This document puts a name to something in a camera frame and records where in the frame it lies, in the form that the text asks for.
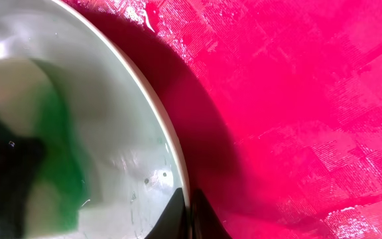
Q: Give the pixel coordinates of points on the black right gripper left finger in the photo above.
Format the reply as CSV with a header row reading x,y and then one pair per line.
x,y
172,223

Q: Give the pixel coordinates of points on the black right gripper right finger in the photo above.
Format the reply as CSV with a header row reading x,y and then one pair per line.
x,y
205,223

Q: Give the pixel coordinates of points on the light blue plate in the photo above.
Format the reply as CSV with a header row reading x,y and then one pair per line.
x,y
132,159

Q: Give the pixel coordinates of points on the green yellow sponge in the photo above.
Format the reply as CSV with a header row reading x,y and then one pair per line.
x,y
42,185

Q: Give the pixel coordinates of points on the red plastic tray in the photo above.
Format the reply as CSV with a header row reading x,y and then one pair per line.
x,y
277,105

